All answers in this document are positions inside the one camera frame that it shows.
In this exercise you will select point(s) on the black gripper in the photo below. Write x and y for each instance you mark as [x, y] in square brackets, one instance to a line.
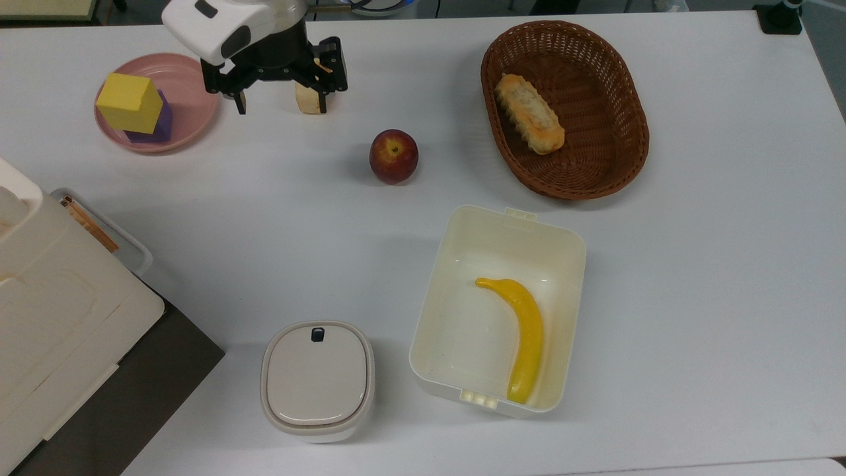
[274, 56]

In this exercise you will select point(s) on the toy bread loaf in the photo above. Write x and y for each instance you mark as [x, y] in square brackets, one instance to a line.
[530, 114]

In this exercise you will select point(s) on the purple cube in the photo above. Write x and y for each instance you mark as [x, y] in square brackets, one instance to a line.
[157, 125]

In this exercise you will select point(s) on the yellow banana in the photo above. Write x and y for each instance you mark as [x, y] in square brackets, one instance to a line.
[525, 330]

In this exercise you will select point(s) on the cream plastic open box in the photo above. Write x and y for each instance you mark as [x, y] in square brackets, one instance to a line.
[462, 317]

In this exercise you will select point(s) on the brown wicker basket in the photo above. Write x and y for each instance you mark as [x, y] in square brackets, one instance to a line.
[595, 152]

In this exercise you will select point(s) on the beige toy food piece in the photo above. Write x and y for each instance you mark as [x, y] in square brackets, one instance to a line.
[307, 100]

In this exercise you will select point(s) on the white lidded canister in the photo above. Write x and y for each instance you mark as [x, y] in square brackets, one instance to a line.
[317, 380]

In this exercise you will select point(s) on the pink plate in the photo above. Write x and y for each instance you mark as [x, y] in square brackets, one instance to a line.
[188, 86]

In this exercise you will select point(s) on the cream toy oven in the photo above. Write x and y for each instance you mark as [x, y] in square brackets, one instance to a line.
[59, 317]

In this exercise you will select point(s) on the dark brown drawer cabinet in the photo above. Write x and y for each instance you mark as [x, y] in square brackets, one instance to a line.
[145, 390]

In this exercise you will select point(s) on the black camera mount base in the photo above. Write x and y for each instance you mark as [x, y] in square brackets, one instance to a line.
[780, 16]

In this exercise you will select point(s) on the red apple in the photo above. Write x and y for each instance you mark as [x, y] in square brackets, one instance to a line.
[394, 156]

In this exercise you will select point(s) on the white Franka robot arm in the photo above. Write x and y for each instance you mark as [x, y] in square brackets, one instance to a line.
[218, 23]

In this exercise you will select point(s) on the yellow cube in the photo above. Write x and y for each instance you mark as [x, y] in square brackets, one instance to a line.
[129, 102]

